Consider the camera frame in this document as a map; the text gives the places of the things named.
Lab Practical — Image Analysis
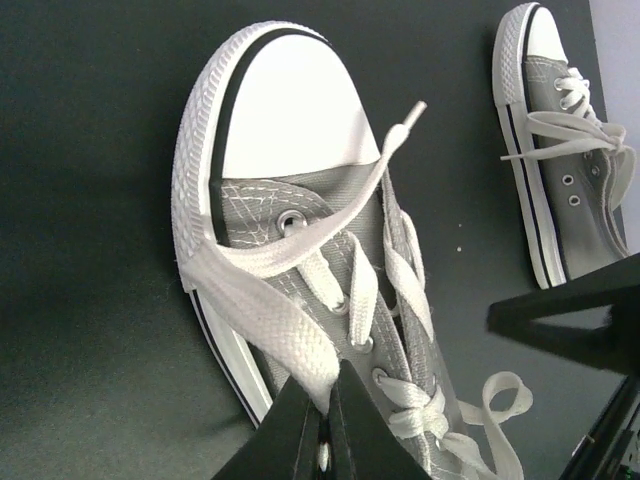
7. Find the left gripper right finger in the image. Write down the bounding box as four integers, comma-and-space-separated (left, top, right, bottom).
327, 360, 429, 480

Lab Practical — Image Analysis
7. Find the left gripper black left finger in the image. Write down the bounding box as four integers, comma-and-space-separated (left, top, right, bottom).
214, 378, 323, 480

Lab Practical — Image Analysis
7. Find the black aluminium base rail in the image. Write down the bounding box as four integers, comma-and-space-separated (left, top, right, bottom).
560, 377, 639, 480

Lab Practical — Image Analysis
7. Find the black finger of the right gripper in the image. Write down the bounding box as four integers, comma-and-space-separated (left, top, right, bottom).
487, 254, 639, 375

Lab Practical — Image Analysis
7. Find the grey sneaker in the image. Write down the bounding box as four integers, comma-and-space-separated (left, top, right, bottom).
492, 2, 637, 289
171, 20, 533, 479

